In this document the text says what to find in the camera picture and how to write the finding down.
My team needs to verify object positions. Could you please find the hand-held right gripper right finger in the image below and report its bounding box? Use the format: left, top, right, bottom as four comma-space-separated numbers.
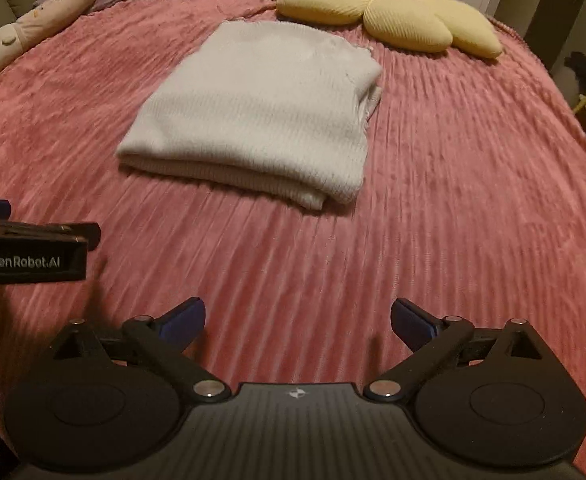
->
364, 297, 544, 403

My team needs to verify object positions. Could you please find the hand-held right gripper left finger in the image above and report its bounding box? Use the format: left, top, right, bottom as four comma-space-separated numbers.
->
50, 296, 229, 403

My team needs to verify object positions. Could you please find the white ribbed sweater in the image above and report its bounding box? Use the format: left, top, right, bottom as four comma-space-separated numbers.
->
117, 20, 384, 211

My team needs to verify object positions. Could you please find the pink ribbed blanket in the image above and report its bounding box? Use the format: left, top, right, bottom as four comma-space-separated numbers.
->
0, 0, 586, 461

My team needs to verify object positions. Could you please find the long beige plush toy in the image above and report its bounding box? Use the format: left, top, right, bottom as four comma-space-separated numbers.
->
0, 0, 144, 103

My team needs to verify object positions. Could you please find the yellow flower pillow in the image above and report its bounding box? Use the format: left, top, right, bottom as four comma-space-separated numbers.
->
261, 0, 504, 58

